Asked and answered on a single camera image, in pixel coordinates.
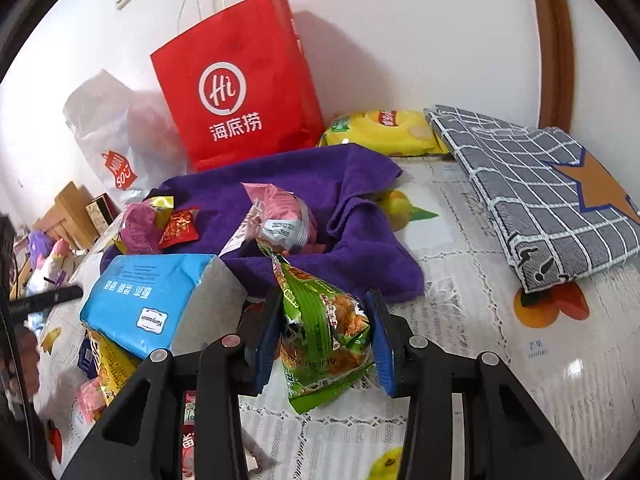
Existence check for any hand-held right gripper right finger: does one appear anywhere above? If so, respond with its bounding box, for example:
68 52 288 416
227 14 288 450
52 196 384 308
362 289 584 480

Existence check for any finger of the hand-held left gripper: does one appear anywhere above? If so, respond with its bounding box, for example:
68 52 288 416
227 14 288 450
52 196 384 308
8 284 85 317

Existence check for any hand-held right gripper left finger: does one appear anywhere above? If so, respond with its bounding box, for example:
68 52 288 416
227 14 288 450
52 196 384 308
59 287 286 480

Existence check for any green snack packet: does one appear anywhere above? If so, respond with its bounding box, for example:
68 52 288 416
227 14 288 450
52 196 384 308
255 239 377 416

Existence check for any yellow snack packet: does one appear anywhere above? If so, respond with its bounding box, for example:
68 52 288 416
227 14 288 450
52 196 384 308
87 329 144 406

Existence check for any red paper shopping bag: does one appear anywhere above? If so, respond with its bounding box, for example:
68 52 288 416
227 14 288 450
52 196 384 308
150 0 326 174

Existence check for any person's left hand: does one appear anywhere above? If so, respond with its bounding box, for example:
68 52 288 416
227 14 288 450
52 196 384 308
9 329 42 407

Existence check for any pink plush toy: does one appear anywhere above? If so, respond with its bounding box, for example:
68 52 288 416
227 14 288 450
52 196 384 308
24 229 71 296

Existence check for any small blue snack packet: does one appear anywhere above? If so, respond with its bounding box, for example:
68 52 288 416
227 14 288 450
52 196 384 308
77 337 101 381

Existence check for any fruit printed tablecloth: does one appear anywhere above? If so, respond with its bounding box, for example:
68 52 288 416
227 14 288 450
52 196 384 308
35 155 640 480

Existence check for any blue tissue pack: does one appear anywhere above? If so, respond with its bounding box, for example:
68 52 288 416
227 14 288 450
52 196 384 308
78 253 249 361

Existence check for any patterned cardboard box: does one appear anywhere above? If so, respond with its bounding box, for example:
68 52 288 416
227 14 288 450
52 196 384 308
84 192 121 239

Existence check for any magenta snack packet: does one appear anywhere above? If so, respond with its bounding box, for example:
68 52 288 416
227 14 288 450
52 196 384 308
115 194 176 256

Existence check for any pink and silver snack packet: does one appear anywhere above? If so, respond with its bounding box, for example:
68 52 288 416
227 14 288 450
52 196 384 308
218 182 321 259

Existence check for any small red candy packet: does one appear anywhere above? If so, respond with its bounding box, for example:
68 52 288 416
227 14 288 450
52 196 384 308
158 208 200 250

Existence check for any purple towel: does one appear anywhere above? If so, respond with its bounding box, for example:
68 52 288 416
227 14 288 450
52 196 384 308
100 142 426 306

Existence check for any white plastic shopping bag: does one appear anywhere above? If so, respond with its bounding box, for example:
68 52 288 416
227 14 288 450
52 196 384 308
62 68 194 204

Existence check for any yellow potato chip bag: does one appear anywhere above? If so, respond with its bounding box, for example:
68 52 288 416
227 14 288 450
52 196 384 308
317 108 451 157

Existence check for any grey checked folded cloth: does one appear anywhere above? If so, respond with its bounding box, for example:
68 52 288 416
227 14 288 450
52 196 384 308
423 104 640 295

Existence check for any brown wooden door frame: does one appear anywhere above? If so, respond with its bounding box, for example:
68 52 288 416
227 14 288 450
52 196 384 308
522 0 575 132

